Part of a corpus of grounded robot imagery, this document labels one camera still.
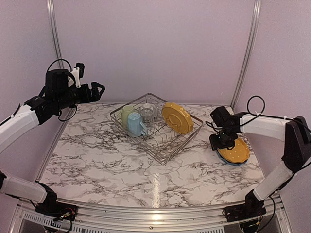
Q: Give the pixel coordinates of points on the yellow plate front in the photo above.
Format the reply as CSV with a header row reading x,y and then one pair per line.
x,y
238,154

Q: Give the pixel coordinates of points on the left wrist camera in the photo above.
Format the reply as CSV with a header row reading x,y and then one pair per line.
x,y
75,75

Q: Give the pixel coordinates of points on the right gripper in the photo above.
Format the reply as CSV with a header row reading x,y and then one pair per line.
x,y
215,144

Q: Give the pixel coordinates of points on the white ribbed bowl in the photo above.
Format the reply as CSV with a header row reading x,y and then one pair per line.
x,y
147,105

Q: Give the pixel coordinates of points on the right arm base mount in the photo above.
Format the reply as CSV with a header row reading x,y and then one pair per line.
x,y
241,212

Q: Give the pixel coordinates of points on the clear glass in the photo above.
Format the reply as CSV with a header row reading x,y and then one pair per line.
x,y
159,109
147,115

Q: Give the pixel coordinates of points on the aluminium post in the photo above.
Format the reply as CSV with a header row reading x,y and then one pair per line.
x,y
248,52
54,32

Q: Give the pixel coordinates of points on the yellow plate back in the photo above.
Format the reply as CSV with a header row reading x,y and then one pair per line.
x,y
177,118

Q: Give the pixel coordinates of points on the right aluminium post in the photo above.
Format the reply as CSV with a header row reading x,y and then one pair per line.
x,y
248,52

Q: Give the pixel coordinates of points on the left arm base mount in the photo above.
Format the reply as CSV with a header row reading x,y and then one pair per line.
x,y
57,210

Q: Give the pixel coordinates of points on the clear glass front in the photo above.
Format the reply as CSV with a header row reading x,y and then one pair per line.
x,y
147,115

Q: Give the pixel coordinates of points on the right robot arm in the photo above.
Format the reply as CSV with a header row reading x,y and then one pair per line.
x,y
287,140

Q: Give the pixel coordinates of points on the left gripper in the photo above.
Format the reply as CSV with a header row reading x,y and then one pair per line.
x,y
95,96

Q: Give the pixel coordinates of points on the light blue mug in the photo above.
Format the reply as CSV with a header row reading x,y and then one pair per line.
x,y
135,124

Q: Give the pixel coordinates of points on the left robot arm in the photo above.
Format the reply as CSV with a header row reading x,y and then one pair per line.
x,y
62,90

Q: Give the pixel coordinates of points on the blue dotted plate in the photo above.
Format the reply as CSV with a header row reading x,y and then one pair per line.
x,y
230,163

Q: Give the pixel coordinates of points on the left aluminium post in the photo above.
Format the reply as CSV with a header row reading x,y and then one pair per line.
x,y
54,32

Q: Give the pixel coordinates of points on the wire dish rack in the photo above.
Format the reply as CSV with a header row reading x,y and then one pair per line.
x,y
162,143

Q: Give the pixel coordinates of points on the green mug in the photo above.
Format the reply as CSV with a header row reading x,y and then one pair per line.
x,y
126,111

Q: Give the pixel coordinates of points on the yellow plate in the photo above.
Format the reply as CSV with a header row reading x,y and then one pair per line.
x,y
238,154
177,118

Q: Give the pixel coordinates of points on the front aluminium rail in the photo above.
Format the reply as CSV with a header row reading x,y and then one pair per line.
x,y
95,218

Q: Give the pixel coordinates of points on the clear glass back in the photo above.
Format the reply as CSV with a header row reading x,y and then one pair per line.
x,y
159,109

